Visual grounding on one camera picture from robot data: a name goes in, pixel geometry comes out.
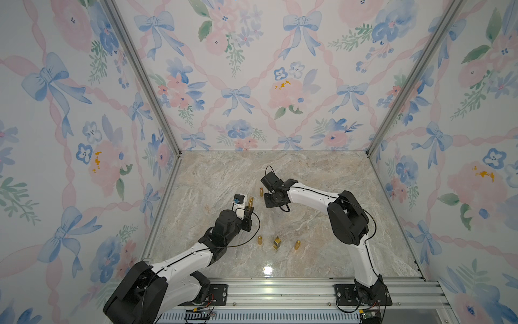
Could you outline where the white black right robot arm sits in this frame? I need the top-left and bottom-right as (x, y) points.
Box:
(261, 172), (384, 294)

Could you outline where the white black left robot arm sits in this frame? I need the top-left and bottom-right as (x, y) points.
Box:
(103, 207), (256, 323)

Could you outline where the gold square lipstick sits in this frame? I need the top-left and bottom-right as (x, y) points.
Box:
(273, 237), (282, 250)

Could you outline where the green circuit board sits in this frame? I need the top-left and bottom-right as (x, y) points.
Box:
(359, 310), (383, 324)

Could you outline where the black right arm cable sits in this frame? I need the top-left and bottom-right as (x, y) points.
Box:
(264, 165), (383, 284)

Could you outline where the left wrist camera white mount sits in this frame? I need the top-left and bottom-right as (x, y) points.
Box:
(232, 194), (247, 220)

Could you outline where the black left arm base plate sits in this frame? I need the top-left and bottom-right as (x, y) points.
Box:
(179, 283), (228, 307)

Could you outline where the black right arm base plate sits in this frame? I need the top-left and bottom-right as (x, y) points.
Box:
(333, 284), (393, 306)

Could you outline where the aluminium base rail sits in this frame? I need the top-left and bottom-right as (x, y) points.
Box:
(159, 277), (459, 323)

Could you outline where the aluminium corner post right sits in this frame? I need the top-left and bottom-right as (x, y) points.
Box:
(366, 0), (464, 157)

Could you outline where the aluminium corner post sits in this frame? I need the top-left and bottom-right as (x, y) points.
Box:
(98, 0), (182, 157)
(366, 0), (464, 157)

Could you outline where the aluminium corner post left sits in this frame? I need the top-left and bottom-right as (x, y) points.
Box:
(98, 0), (182, 157)

